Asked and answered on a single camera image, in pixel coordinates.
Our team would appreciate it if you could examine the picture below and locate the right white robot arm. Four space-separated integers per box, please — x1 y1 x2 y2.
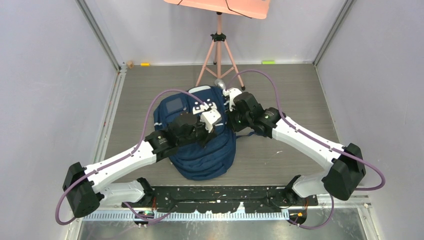
223 88 366 205

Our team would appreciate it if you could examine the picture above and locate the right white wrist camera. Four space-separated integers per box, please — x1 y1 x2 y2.
222 87 243 112

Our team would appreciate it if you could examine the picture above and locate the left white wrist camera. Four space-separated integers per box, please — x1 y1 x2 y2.
200 108 222 133

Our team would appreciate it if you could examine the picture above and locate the navy blue student backpack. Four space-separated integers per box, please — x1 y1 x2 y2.
153 85 239 181

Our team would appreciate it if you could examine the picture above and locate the small cork piece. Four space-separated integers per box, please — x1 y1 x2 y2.
126 60 134 69

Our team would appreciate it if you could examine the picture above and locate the pink music stand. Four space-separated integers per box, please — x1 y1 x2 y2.
166 0 270 87

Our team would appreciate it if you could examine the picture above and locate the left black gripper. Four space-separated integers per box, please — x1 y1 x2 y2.
177 115 216 149

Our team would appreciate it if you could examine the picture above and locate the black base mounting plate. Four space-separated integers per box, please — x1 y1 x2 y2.
130 185 319 214

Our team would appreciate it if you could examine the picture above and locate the silver microphone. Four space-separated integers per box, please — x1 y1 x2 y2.
214 78 227 91

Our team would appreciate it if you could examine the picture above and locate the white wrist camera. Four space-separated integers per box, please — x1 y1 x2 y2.
200 108 222 133
222 87 243 112

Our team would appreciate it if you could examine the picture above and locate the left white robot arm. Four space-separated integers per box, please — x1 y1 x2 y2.
56 109 222 218

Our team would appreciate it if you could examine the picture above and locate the green tape piece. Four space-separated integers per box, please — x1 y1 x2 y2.
261 60 276 65

